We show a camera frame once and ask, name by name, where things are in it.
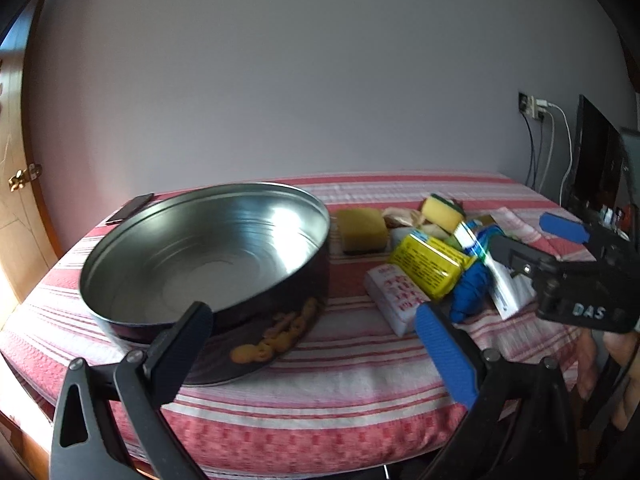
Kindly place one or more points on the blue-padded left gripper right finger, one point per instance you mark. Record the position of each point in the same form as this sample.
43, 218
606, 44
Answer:
518, 422

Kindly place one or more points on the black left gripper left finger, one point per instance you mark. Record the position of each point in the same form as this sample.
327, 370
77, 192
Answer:
87, 443

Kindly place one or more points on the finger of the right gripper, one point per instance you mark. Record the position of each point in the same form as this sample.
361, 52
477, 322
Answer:
523, 259

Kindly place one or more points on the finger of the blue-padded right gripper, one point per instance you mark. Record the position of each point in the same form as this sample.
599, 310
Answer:
573, 231

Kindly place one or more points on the blue white milk carton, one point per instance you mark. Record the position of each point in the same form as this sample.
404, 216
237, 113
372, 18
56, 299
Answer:
509, 291

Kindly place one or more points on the blue knotted cloth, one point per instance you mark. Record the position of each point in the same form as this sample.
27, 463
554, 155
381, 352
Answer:
468, 296

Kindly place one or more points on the yellow printed packet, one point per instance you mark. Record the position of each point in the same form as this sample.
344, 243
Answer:
434, 266

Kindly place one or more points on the yellow green sponge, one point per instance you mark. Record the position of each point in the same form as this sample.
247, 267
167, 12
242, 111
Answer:
361, 230
444, 213

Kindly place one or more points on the beige snack packet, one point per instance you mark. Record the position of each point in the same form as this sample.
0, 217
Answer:
396, 218

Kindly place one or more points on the white red-lettered pastry pack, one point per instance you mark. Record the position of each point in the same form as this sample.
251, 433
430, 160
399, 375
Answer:
396, 295

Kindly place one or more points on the right hand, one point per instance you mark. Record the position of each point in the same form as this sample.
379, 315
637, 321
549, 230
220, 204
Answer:
623, 349

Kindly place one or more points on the black monitor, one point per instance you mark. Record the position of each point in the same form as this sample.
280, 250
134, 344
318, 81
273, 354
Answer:
598, 158

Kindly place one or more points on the red white striped tablecloth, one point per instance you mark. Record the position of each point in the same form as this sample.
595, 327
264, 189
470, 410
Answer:
350, 395

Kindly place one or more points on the wooden door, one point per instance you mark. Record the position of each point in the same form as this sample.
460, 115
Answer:
29, 245

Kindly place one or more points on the round metal cookie tin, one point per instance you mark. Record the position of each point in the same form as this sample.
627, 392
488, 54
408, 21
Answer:
256, 254

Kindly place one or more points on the black smartphone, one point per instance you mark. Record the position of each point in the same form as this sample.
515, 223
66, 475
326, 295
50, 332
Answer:
130, 208

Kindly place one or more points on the wall power outlet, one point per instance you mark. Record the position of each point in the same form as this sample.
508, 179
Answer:
532, 107

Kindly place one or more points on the brass door handle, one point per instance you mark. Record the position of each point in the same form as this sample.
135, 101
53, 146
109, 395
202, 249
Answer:
24, 176

